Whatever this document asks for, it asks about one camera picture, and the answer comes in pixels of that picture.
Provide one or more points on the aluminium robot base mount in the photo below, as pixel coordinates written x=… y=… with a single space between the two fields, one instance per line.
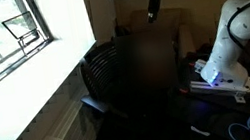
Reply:
x=225 y=87

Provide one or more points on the black framed glass stand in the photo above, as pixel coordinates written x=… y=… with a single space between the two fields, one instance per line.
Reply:
x=23 y=28

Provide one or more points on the tan sofa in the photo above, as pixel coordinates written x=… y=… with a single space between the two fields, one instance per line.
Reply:
x=167 y=20

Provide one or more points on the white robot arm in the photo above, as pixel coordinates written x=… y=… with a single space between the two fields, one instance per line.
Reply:
x=232 y=35

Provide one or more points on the black slatted office chair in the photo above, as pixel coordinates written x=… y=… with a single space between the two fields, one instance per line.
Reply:
x=115 y=83

